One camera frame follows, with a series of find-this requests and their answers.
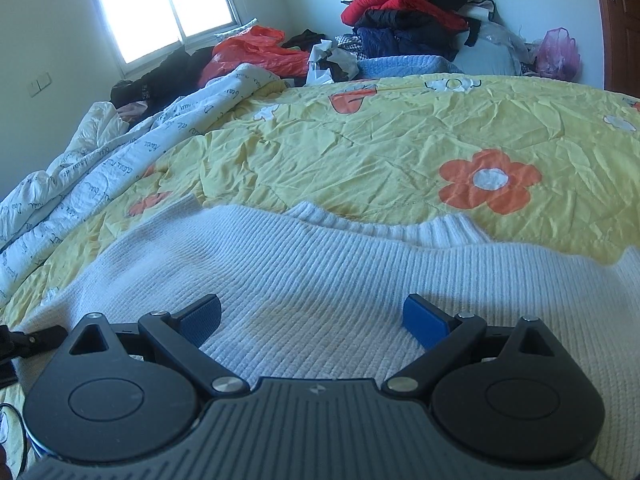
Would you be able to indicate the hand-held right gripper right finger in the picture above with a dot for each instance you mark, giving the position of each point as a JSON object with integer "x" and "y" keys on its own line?
{"x": 425, "y": 323}

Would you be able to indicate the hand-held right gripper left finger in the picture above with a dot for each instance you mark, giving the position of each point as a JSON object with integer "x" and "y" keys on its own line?
{"x": 200, "y": 321}

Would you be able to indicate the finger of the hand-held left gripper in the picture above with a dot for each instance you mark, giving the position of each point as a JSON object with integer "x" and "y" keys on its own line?
{"x": 40, "y": 337}

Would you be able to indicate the white knit sweater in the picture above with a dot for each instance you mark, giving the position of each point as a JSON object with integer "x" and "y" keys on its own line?
{"x": 325, "y": 285}

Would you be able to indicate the yellow floral blanket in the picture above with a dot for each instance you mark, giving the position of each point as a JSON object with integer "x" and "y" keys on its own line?
{"x": 380, "y": 150}

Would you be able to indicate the white printed duvet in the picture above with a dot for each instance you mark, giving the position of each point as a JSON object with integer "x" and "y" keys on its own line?
{"x": 100, "y": 160}

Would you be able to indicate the black clothing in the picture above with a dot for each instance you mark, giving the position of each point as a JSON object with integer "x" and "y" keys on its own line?
{"x": 170, "y": 72}

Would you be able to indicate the light blue knit sweater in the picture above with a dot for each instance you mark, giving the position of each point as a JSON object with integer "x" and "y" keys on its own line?
{"x": 405, "y": 66}

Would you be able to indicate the orange plastic bag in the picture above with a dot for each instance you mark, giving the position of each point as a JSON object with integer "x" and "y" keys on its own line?
{"x": 260, "y": 55}

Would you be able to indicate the grey pillow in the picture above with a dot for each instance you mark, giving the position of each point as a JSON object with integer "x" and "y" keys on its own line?
{"x": 490, "y": 57}

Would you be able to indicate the white crumpled bag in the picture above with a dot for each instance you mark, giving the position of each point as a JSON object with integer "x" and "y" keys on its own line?
{"x": 325, "y": 62}

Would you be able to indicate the navy jacket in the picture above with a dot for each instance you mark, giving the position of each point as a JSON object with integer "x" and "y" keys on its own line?
{"x": 400, "y": 42}

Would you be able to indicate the pink plastic bag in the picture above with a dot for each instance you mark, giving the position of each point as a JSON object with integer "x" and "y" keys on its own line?
{"x": 557, "y": 55}

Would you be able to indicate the window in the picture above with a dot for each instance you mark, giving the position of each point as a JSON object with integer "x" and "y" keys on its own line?
{"x": 165, "y": 10}

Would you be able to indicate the wooden wardrobe door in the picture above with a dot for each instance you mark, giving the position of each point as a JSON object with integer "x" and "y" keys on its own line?
{"x": 620, "y": 25}

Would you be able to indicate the wall switch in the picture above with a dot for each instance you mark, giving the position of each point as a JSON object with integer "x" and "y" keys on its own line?
{"x": 40, "y": 84}

